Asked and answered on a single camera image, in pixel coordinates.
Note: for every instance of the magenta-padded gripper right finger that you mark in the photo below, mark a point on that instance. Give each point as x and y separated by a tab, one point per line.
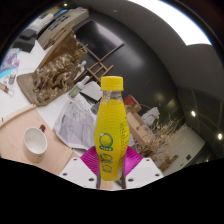
141	171

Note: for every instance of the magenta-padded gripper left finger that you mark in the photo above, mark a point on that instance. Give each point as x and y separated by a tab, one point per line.
80	171

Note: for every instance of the yellow drink bottle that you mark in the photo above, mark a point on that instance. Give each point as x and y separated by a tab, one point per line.
111	140

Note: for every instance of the dark pot with dried plant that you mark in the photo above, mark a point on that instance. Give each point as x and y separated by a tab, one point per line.
156	143

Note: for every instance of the tan wooden drawing board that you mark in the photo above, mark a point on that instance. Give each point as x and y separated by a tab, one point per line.
110	185
13	136

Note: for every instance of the printed newspaper sheet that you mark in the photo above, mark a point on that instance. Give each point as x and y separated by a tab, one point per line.
75	126

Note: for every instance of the beige dotted cup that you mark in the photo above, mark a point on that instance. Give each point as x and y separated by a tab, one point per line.
35	146

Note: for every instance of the tall white plaster cast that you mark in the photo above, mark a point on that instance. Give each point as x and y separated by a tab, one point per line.
150	115

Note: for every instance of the red box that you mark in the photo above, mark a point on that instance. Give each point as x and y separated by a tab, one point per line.
131	103

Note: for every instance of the white spray bottle green label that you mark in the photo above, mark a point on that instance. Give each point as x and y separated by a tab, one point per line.
77	88

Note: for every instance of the brown relief sculpture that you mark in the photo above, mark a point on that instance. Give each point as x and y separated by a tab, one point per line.
53	80

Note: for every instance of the small white plaster statue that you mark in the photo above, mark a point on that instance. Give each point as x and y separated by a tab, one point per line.
81	66

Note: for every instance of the paintbrush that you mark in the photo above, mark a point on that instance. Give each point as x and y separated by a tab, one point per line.
5	88

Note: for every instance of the small paint jar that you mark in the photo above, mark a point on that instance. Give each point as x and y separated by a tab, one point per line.
12	77

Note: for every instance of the colourful painted picture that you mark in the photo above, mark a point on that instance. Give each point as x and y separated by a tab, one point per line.
10	63

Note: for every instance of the light wooden easel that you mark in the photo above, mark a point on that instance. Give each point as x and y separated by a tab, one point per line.
58	37

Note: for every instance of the black flat box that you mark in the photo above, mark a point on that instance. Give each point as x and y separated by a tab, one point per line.
29	34
24	45

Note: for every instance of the white cabinet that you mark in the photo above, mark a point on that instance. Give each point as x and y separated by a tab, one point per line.
66	20

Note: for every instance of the long ceiling strip light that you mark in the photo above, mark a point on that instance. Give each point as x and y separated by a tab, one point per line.
176	23

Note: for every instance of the dark wall screen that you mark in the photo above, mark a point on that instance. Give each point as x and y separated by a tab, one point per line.
98	40

